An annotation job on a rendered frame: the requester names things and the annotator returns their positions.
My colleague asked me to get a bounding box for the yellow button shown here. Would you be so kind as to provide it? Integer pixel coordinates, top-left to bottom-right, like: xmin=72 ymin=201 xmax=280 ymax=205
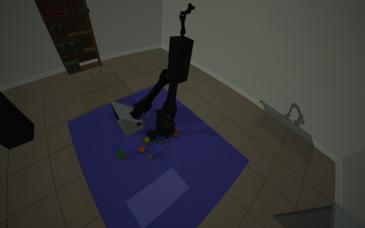
xmin=142 ymin=137 xmax=152 ymax=146

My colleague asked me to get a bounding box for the blue button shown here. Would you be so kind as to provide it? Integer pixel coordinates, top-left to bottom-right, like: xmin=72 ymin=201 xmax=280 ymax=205
xmin=157 ymin=136 xmax=166 ymax=144

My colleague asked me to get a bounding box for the green button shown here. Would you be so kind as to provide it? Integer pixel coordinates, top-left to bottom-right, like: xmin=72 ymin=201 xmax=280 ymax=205
xmin=115 ymin=150 xmax=126 ymax=161

